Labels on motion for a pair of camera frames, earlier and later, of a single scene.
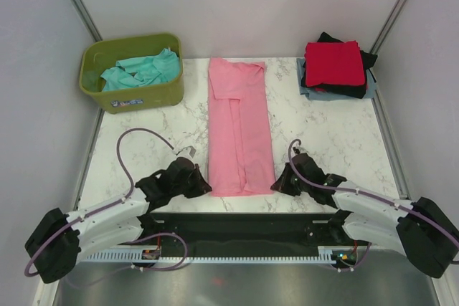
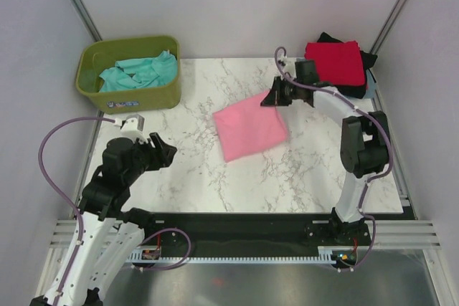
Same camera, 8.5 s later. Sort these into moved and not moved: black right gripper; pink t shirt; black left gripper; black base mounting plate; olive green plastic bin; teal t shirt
Moved: black right gripper; black left gripper; pink t shirt
Not moved: teal t shirt; black base mounting plate; olive green plastic bin
